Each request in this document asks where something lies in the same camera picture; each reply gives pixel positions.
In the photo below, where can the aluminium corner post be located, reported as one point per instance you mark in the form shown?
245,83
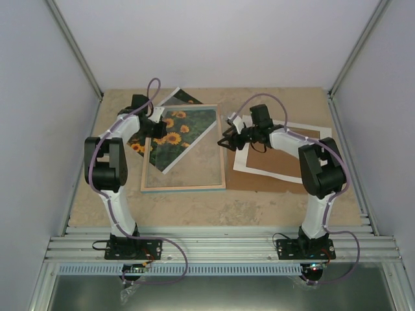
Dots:
73,45
362,40

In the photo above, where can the white mat board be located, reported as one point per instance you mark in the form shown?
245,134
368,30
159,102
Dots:
278,164

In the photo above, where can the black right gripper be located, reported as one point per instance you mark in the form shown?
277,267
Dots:
232,140

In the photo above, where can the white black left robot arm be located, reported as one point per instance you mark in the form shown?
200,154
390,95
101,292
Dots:
106,172

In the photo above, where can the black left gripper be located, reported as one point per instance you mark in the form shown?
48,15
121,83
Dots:
161,133

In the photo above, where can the aluminium mounting rail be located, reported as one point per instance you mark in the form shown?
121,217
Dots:
223,244

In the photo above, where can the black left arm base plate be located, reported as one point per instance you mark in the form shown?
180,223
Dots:
130,249

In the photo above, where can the light blue slotted cable duct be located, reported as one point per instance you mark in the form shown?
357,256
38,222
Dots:
176,270

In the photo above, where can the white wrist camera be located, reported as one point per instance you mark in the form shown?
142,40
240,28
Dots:
237,122
157,114

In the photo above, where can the brown cardboard backing board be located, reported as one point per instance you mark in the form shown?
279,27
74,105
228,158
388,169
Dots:
236,180

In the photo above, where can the left aluminium corner post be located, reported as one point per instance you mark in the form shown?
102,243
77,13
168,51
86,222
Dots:
73,45

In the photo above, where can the right aluminium corner post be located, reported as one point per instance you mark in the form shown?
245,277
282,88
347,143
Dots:
362,40

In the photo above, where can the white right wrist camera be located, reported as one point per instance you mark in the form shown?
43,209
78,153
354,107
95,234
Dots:
237,122

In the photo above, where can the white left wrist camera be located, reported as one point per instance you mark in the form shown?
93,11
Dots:
157,114

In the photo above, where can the sunflower photo print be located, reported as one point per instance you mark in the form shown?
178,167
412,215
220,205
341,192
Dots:
185,128

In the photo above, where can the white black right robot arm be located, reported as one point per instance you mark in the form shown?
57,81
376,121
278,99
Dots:
323,175

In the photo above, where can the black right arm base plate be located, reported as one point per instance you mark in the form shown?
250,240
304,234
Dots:
298,249

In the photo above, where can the teal wooden picture frame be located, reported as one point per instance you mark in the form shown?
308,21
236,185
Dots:
188,152

